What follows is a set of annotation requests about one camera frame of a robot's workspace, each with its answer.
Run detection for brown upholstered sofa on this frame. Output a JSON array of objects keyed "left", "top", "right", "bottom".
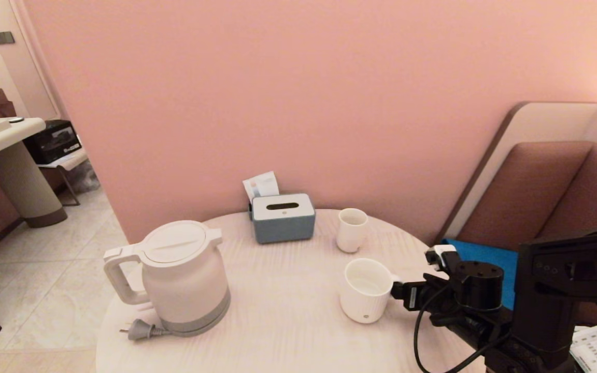
[{"left": 457, "top": 141, "right": 597, "bottom": 249}]

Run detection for white paper sachets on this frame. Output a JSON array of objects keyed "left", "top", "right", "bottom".
[{"left": 243, "top": 171, "right": 280, "bottom": 202}]

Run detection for grey power plug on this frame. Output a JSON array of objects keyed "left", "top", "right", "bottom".
[{"left": 119, "top": 318, "right": 171, "bottom": 341}]

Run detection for grey round kettle base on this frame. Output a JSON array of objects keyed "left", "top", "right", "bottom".
[{"left": 161, "top": 308, "right": 232, "bottom": 338}]

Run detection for small white handleless cup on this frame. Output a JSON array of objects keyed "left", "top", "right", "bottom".
[{"left": 336, "top": 208, "right": 368, "bottom": 253}]

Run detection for grey tissue box white lid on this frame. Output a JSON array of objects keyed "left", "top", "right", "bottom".
[{"left": 250, "top": 193, "right": 316, "bottom": 244}]

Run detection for white electric kettle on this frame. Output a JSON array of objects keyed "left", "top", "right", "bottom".
[{"left": 103, "top": 221, "right": 232, "bottom": 337}]

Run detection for beige sink pedestal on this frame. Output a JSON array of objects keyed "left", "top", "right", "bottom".
[{"left": 0, "top": 141, "right": 68, "bottom": 228}]

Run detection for white ribbed mug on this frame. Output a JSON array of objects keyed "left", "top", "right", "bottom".
[{"left": 340, "top": 258, "right": 400, "bottom": 324}]

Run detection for blue folded cloth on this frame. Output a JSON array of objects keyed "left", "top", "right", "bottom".
[{"left": 441, "top": 239, "right": 519, "bottom": 311}]

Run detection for beige rounded backrest panel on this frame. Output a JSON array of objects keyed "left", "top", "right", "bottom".
[{"left": 433, "top": 102, "right": 597, "bottom": 248}]

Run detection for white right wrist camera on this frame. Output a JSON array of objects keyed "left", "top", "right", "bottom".
[{"left": 425, "top": 245, "right": 459, "bottom": 273}]

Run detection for small white metal-legged stool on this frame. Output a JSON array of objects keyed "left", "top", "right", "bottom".
[{"left": 37, "top": 149, "right": 89, "bottom": 206}]

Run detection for black box appliance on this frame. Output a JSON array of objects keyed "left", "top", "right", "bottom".
[{"left": 24, "top": 120, "right": 82, "bottom": 165}]

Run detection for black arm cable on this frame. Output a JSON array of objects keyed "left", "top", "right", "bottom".
[{"left": 414, "top": 284, "right": 511, "bottom": 373}]

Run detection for clear plastic bag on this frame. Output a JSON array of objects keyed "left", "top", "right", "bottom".
[{"left": 65, "top": 159, "right": 101, "bottom": 193}]

